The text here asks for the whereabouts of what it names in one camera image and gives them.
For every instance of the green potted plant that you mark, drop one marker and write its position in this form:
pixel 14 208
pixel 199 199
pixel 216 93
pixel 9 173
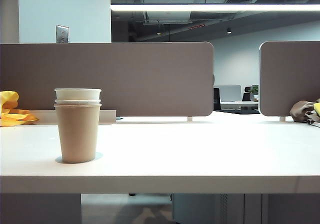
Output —
pixel 255 91

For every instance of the narrow brown desk divider panel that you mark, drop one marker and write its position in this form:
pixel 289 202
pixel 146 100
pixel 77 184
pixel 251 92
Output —
pixel 290 79

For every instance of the black office chair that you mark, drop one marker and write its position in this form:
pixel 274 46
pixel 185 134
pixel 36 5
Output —
pixel 247 94

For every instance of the metal wall switch plate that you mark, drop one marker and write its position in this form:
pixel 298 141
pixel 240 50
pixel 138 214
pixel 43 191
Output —
pixel 62 34

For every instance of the red ceiling sign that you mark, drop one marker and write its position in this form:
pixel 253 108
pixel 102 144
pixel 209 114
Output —
pixel 196 27

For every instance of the crumpled brown bag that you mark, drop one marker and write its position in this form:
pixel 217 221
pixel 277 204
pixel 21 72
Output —
pixel 300 110

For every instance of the white paper cup blue print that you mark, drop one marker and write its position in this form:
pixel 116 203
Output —
pixel 77 94
pixel 77 101

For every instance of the brown paper cup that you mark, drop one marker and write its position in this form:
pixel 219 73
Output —
pixel 78 134

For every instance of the black desk mat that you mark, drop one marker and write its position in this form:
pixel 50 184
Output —
pixel 240 111

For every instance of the grey desk side panel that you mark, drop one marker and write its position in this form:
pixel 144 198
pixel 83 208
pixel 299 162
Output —
pixel 295 209
pixel 40 209

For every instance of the white background monitor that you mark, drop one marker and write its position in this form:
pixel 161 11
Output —
pixel 230 93

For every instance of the dark tall chair back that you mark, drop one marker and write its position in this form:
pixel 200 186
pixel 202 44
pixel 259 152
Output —
pixel 217 99

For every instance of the white divider foot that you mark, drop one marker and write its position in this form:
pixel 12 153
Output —
pixel 282 118
pixel 190 118

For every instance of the wide brown desk divider panel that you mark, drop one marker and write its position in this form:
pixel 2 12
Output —
pixel 150 79

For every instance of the long ceiling light strip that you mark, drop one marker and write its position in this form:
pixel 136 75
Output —
pixel 215 7

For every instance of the yellow cloth bag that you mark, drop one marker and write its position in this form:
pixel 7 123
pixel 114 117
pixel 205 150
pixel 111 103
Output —
pixel 10 116

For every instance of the small yellow item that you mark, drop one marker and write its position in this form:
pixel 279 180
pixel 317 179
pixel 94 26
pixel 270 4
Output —
pixel 317 108

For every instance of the black ceiling spotlight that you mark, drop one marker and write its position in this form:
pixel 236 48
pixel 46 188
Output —
pixel 228 30

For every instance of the grey under-desk cabinet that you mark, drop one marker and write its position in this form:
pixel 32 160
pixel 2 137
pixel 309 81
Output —
pixel 215 209

